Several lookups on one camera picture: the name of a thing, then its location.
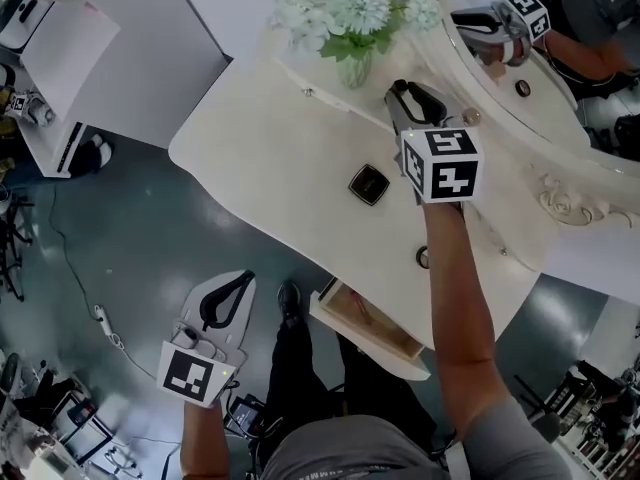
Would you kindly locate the white desk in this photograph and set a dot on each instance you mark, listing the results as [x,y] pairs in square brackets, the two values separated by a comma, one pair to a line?
[70,58]

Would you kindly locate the white power strip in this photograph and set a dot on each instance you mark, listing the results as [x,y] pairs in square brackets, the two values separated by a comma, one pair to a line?
[103,316]

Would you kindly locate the person's black trousers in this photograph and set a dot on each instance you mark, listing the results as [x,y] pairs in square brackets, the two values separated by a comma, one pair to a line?
[300,378]

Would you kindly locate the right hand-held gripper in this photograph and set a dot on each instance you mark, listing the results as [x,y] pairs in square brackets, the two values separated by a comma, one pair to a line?
[450,178]

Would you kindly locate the wooden drawer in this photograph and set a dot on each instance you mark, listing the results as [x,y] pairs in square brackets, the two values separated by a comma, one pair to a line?
[365,333]

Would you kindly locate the black device with screen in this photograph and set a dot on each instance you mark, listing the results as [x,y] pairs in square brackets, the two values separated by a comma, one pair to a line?
[245,414]

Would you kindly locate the square black compact case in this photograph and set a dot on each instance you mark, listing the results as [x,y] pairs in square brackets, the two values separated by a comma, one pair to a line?
[369,184]

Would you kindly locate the person's grey printed t-shirt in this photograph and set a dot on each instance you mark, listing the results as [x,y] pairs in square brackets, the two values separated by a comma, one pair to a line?
[375,448]

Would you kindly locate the glass vase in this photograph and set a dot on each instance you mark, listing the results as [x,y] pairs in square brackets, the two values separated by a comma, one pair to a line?
[355,70]

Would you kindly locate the black chair with grey seat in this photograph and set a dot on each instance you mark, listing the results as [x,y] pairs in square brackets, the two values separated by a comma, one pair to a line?
[547,425]

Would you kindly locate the pale flower bouquet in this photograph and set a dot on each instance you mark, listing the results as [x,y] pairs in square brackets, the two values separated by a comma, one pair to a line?
[360,3]

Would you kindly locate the white box with black panel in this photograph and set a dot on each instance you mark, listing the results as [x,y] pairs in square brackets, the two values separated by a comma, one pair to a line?
[22,18]

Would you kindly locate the cream vanity dressing table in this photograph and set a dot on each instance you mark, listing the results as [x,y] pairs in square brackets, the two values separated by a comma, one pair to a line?
[280,168]

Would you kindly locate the oval mirror with white frame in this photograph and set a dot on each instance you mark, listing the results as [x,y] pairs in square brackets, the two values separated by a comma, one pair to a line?
[500,118]

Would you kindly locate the person's black shoe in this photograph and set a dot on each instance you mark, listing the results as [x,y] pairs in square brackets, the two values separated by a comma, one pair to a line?
[289,303]

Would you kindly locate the small round black jar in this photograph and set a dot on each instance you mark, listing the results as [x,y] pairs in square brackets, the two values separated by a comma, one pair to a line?
[421,258]

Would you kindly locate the person's right forearm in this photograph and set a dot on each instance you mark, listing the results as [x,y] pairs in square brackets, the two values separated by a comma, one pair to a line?
[460,293]

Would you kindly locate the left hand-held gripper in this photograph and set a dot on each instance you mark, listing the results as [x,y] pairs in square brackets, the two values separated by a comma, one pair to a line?
[190,373]

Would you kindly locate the person's left forearm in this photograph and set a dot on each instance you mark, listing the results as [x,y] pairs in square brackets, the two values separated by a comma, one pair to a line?
[202,443]

